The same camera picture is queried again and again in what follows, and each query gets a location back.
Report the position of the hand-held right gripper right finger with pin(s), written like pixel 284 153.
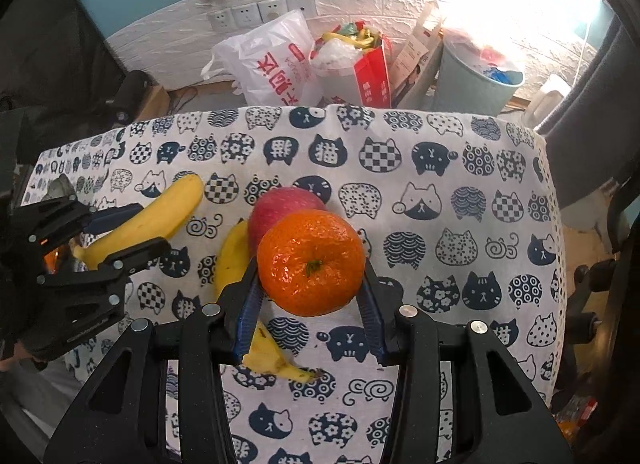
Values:
pixel 372 314

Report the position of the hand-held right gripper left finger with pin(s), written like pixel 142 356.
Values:
pixel 247 314

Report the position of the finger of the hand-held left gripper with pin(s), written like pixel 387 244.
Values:
pixel 135 254
pixel 115 216

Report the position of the yellow banana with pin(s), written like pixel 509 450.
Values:
pixel 230 264
pixel 160 214

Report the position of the large orange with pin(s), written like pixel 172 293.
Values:
pixel 310 254

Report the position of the medium orange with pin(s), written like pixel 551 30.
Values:
pixel 51 259

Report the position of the cat print tablecloth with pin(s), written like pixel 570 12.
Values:
pixel 425 254

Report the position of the large red apple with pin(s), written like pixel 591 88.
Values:
pixel 280 209

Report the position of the wooden box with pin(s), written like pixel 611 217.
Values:
pixel 156 101

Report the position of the black cylindrical device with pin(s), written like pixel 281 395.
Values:
pixel 130 94

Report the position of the dark curtain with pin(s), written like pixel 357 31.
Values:
pixel 50 44

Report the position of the white plastic bag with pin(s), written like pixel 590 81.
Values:
pixel 260 59

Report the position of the orange packet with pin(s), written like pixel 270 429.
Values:
pixel 575 414

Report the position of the red and white box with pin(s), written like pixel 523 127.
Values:
pixel 372 79

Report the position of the pale green trash bin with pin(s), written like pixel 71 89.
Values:
pixel 465 84

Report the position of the cardboard box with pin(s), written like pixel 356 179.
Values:
pixel 415 49

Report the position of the black office chair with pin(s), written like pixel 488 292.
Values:
pixel 590 144

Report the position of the white plastic container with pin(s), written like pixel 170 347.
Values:
pixel 550 99

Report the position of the white wall socket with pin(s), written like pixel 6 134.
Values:
pixel 221 19
pixel 245 15
pixel 300 4
pixel 270 9

